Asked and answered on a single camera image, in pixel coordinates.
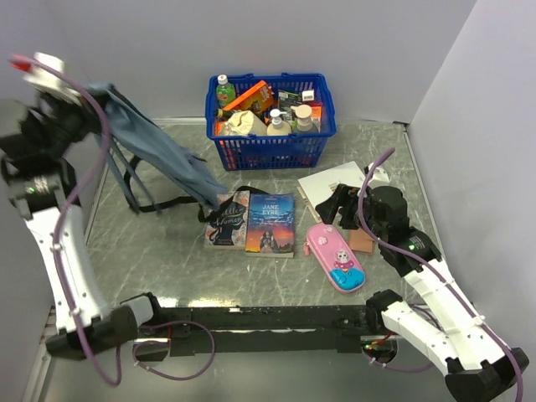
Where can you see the beige pump bottle white cap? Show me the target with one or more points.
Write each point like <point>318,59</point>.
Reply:
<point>278,126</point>

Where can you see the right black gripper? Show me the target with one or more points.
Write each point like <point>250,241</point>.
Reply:
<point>345,196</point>

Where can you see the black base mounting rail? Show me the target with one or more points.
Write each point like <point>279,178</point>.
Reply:
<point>186,331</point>

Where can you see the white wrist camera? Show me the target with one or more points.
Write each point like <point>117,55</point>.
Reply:
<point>47,83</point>
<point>379,178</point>

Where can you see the Little Women book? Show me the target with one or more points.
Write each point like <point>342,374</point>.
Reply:
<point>228,231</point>

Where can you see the blue plastic shopping basket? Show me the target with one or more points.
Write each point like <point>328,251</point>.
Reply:
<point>253,152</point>

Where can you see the grey pump bottle beige cap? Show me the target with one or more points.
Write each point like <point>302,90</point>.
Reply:
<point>303,118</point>

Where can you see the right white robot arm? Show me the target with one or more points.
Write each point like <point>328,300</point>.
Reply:
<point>476,364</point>

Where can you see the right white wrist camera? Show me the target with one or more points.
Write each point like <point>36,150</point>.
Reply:
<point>379,178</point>

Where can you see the Jane Eyre book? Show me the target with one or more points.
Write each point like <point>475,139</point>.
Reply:
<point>271,225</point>

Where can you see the beige crumpled paper bag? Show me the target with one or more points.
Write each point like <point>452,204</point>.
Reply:
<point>243,123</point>

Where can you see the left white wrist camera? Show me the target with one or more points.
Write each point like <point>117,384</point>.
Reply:
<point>47,83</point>

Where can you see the white notebook with barcode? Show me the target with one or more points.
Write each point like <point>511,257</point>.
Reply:
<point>318,187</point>

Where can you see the small white barcode box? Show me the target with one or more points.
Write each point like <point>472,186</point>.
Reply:
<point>308,95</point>

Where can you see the blue grey backpack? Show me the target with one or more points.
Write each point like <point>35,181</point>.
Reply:
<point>136,138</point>

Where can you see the orange snack box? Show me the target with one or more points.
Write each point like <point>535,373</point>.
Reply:
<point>258,98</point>

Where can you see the black green product box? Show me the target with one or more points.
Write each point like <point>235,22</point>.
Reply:
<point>286,99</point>

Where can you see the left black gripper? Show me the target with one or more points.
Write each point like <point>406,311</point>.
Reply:
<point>91,119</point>

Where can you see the green drink bottle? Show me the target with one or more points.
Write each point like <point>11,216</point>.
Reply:
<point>225,91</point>

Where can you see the pink cat pencil case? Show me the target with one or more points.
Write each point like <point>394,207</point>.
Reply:
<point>337,260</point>

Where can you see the orange box in basket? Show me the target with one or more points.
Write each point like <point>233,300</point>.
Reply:
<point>317,115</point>

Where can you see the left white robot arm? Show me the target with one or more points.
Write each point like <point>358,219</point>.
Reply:
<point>41,187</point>

